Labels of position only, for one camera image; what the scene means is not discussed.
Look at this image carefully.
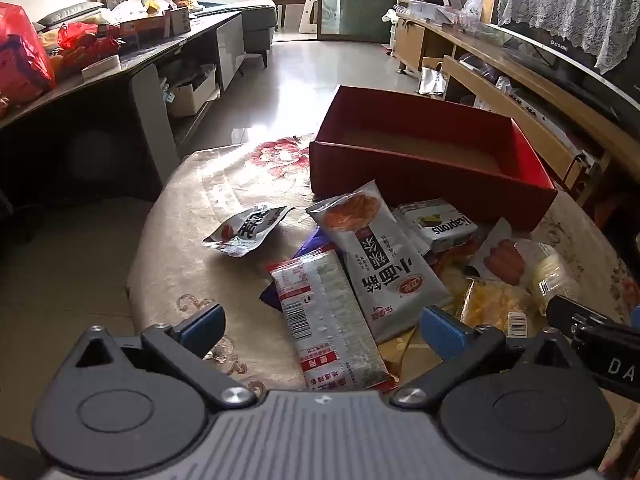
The yellow waffle snack bag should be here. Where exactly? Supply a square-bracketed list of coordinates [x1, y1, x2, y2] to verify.
[460, 278, 534, 338]

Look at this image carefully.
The grey spicy noodle snack bag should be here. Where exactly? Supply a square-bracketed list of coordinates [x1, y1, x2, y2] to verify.
[307, 181, 451, 344]

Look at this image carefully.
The sausage snack packet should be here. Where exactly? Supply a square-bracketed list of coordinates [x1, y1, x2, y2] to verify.
[465, 218, 526, 286]

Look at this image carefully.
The white bun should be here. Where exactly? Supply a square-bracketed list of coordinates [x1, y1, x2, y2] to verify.
[518, 240, 580, 316]

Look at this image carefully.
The silver chicken gizzard snack bag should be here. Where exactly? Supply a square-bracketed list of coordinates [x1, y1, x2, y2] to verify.
[203, 204, 294, 258]

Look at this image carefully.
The white Kaprons wafer pack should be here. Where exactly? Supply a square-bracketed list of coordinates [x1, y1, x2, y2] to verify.
[393, 198, 477, 256]

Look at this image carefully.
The white red striped snack packet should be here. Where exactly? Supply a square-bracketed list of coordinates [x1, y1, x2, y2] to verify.
[270, 246, 395, 391]

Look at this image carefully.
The purple snack bag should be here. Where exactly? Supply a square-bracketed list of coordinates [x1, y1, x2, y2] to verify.
[259, 228, 330, 311]

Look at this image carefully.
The red Korean snack bag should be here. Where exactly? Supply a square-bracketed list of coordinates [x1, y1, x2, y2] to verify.
[425, 240, 480, 281]

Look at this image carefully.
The floral beige tablecloth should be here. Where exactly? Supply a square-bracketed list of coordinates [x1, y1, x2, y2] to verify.
[126, 134, 640, 411]

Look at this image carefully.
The red cardboard box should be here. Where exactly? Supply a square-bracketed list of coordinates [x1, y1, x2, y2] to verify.
[309, 86, 558, 232]

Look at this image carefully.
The wooden TV console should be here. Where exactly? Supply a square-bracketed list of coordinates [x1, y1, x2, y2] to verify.
[394, 15, 639, 205]

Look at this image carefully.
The cardboard box under table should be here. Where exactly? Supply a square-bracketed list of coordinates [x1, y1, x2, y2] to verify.
[167, 70, 220, 118]

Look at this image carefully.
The white paper bag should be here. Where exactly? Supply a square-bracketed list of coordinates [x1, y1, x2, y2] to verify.
[416, 63, 446, 98]

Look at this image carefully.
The black television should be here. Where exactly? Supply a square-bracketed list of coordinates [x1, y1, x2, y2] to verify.
[491, 23, 639, 139]

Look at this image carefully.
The red plastic bag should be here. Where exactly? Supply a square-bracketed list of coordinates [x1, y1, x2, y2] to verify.
[0, 3, 55, 114]

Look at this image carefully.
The grey sofa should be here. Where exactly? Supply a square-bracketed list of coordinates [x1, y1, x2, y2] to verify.
[193, 0, 277, 68]

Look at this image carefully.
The white lace cover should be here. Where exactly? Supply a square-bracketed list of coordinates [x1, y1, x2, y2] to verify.
[497, 0, 639, 74]

